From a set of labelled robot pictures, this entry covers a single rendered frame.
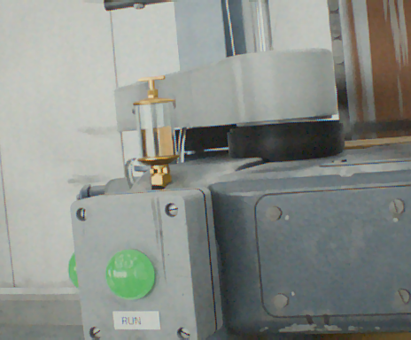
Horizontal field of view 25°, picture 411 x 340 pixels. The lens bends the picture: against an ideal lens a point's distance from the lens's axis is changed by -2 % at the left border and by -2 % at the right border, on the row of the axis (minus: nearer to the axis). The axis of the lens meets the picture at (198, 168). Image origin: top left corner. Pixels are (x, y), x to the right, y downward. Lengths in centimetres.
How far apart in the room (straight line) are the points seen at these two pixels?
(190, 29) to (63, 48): 122
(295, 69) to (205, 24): 494
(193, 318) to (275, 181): 10
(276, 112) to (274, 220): 13
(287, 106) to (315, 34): 520
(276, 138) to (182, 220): 17
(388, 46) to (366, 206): 51
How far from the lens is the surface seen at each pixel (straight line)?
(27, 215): 675
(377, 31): 105
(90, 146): 644
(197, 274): 54
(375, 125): 105
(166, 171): 62
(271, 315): 58
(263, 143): 68
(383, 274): 55
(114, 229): 55
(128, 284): 53
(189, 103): 80
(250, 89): 68
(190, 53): 564
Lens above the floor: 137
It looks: 3 degrees down
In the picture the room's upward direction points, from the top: 5 degrees counter-clockwise
